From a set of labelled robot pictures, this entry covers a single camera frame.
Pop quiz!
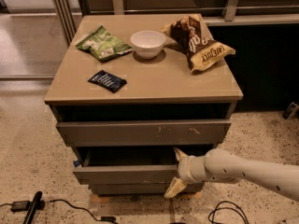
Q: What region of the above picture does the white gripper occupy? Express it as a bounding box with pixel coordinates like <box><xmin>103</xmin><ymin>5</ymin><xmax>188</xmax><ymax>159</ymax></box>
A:
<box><xmin>164</xmin><ymin>147</ymin><xmax>212</xmax><ymax>199</ymax></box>

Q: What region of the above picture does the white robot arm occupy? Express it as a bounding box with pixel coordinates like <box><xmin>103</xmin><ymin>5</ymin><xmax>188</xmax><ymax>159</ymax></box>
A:
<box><xmin>164</xmin><ymin>147</ymin><xmax>299</xmax><ymax>202</ymax></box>

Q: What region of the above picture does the grey top drawer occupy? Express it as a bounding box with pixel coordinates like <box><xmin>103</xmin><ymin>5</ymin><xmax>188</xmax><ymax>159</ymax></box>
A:
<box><xmin>57</xmin><ymin>119</ymin><xmax>231</xmax><ymax>147</ymax></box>

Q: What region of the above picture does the grey three-drawer cabinet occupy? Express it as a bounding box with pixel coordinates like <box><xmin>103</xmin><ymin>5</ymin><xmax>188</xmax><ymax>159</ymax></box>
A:
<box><xmin>43</xmin><ymin>13</ymin><xmax>244</xmax><ymax>196</ymax></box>

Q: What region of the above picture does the dark blue snack packet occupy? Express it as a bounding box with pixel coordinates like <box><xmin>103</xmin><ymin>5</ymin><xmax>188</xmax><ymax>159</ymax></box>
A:
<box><xmin>88</xmin><ymin>70</ymin><xmax>127</xmax><ymax>93</ymax></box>

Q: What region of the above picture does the brown yellow chip bag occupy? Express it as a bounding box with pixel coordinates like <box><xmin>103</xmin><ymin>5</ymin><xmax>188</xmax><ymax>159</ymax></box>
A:
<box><xmin>163</xmin><ymin>15</ymin><xmax>235</xmax><ymax>74</ymax></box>

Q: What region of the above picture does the white bowl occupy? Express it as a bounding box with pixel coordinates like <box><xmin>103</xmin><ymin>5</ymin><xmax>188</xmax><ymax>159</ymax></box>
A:
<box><xmin>130</xmin><ymin>30</ymin><xmax>165</xmax><ymax>60</ymax></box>

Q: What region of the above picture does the dark object at right edge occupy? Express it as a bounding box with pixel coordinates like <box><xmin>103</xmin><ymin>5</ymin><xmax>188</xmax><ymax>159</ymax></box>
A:
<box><xmin>282</xmin><ymin>102</ymin><xmax>299</xmax><ymax>119</ymax></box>

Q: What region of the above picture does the green snack bag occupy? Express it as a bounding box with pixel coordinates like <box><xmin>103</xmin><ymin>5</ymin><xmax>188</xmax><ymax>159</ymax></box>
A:
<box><xmin>75</xmin><ymin>25</ymin><xmax>133</xmax><ymax>63</ymax></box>

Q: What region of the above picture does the black power adapter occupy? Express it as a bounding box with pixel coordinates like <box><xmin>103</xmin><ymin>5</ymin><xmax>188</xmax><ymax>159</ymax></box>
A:
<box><xmin>10</xmin><ymin>201</ymin><xmax>30</xmax><ymax>212</ymax></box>

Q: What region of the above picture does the black looped cable right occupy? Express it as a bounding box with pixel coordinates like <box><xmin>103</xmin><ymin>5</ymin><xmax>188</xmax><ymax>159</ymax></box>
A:
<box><xmin>207</xmin><ymin>200</ymin><xmax>249</xmax><ymax>224</ymax></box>

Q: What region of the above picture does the black cable left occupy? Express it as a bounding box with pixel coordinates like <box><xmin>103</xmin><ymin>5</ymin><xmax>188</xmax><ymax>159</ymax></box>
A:
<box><xmin>48</xmin><ymin>199</ymin><xmax>120</xmax><ymax>224</ymax></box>

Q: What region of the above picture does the metal shelf frame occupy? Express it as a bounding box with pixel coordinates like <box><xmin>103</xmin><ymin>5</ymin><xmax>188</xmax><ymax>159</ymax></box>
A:
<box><xmin>52</xmin><ymin>0</ymin><xmax>299</xmax><ymax>42</ymax></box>

